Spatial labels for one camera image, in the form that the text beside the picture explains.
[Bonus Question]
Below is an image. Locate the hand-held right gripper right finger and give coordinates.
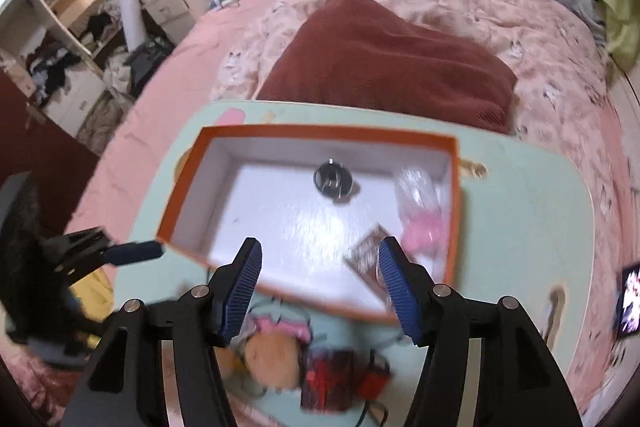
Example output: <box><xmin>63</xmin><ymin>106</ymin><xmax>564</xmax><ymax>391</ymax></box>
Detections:
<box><xmin>377</xmin><ymin>236</ymin><xmax>583</xmax><ymax>427</ymax></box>

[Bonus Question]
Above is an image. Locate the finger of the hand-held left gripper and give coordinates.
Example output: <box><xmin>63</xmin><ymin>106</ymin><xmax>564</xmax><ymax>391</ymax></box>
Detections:
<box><xmin>100</xmin><ymin>239</ymin><xmax>166</xmax><ymax>267</ymax></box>

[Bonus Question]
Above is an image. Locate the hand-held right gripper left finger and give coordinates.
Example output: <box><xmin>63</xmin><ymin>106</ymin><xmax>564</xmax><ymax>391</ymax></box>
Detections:
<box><xmin>60</xmin><ymin>237</ymin><xmax>264</xmax><ymax>427</ymax></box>

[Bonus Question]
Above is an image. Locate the small red object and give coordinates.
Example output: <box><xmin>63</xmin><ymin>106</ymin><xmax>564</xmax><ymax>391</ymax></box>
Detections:
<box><xmin>357</xmin><ymin>357</ymin><xmax>392</xmax><ymax>400</ymax></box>

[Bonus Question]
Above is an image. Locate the orange cardboard box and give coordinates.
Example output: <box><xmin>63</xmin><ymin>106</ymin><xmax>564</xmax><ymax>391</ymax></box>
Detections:
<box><xmin>156</xmin><ymin>124</ymin><xmax>461</xmax><ymax>323</ymax></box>

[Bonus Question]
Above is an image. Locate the red and black pouch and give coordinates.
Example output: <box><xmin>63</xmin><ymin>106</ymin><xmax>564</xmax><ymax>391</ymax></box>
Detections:
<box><xmin>300</xmin><ymin>349</ymin><xmax>358</xmax><ymax>410</ymax></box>

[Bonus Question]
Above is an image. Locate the small brown packet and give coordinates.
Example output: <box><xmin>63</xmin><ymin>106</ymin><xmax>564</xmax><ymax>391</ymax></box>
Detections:
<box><xmin>345</xmin><ymin>224</ymin><xmax>401</xmax><ymax>303</ymax></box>

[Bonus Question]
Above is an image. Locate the yellow object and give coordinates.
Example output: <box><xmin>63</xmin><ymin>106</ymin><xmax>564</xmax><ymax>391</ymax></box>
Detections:
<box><xmin>70</xmin><ymin>269</ymin><xmax>116</xmax><ymax>323</ymax></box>

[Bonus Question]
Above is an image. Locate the clear bag with pink contents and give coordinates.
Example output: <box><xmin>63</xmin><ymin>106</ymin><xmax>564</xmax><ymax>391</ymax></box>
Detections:
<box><xmin>395</xmin><ymin>167</ymin><xmax>451</xmax><ymax>258</ymax></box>

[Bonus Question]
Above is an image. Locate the orange plush toy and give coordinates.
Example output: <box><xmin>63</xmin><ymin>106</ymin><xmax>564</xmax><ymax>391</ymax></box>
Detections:
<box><xmin>220</xmin><ymin>302</ymin><xmax>313</xmax><ymax>390</ymax></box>

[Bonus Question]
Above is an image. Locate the mint green lap table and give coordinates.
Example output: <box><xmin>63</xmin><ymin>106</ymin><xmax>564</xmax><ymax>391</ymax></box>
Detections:
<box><xmin>97</xmin><ymin>99</ymin><xmax>596</xmax><ymax>427</ymax></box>

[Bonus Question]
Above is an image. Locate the round shiny metal object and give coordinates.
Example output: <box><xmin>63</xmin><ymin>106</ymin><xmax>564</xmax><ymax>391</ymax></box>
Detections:
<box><xmin>313</xmin><ymin>160</ymin><xmax>360</xmax><ymax>204</ymax></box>

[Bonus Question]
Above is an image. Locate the small gold object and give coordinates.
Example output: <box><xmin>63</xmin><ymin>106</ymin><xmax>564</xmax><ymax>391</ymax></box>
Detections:
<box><xmin>460</xmin><ymin>159</ymin><xmax>488</xmax><ymax>180</ymax></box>

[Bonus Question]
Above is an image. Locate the dark bag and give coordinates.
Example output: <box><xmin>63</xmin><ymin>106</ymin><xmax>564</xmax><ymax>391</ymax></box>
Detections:
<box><xmin>127</xmin><ymin>39</ymin><xmax>173</xmax><ymax>95</ymax></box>

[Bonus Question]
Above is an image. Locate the pink bed sheet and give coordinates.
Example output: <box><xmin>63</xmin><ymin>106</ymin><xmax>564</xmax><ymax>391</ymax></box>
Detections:
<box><xmin>0</xmin><ymin>0</ymin><xmax>626</xmax><ymax>427</ymax></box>

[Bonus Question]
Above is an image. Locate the white shelf unit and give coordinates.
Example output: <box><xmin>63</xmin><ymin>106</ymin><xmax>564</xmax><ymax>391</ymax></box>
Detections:
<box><xmin>0</xmin><ymin>0</ymin><xmax>126</xmax><ymax>138</ymax></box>

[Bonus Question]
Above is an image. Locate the maroon pillow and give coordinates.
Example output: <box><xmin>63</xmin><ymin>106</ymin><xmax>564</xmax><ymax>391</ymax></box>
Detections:
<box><xmin>255</xmin><ymin>0</ymin><xmax>518</xmax><ymax>135</ymax></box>

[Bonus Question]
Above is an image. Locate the white roll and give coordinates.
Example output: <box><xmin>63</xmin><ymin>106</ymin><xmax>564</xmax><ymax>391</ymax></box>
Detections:
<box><xmin>117</xmin><ymin>0</ymin><xmax>148</xmax><ymax>52</ymax></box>

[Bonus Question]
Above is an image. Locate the black cable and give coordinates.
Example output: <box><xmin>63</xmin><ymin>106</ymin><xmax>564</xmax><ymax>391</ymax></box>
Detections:
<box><xmin>357</xmin><ymin>347</ymin><xmax>391</xmax><ymax>427</ymax></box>

